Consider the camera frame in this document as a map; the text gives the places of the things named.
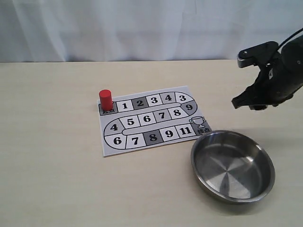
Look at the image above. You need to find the white curtain backdrop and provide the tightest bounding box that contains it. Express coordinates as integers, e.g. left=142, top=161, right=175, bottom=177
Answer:
left=0, top=0, right=303, bottom=62

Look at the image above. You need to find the red cylinder game piece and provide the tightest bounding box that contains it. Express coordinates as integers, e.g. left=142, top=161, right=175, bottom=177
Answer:
left=99, top=89, right=113, bottom=111

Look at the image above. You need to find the printed paper game board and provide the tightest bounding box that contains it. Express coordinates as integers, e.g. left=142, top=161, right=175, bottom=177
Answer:
left=97, top=86, right=212, bottom=157

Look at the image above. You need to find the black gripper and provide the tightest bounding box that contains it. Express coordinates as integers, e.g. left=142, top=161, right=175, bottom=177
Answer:
left=232, top=36, right=303, bottom=111

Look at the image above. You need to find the stainless steel round dish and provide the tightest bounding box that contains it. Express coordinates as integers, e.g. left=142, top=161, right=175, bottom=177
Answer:
left=190, top=130, right=276, bottom=205

